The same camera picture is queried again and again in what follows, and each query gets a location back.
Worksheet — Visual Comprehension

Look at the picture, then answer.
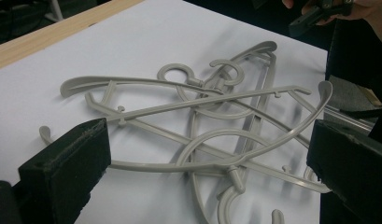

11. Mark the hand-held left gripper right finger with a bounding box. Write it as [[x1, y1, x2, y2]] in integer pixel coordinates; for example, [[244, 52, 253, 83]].
[[305, 119, 382, 224]]

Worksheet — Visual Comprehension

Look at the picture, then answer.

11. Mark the white board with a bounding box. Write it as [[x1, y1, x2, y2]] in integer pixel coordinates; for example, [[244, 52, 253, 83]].
[[0, 0, 331, 224]]

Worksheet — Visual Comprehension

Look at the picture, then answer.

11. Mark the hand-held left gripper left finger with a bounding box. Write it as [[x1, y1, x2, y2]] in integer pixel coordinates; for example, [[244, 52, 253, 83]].
[[18, 117, 112, 224]]

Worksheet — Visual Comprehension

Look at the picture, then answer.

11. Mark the metal floor rail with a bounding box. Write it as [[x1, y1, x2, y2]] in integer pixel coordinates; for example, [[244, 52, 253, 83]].
[[323, 105, 377, 133]]

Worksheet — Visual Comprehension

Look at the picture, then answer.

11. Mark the grey plastic clothes hanger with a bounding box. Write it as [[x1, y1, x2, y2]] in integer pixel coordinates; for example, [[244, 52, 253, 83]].
[[60, 63, 332, 194], [176, 40, 278, 224], [176, 127, 324, 224], [38, 80, 333, 224]]

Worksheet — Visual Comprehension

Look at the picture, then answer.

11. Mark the white desk frame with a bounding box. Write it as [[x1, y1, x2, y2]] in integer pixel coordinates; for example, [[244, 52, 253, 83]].
[[44, 0, 64, 23]]

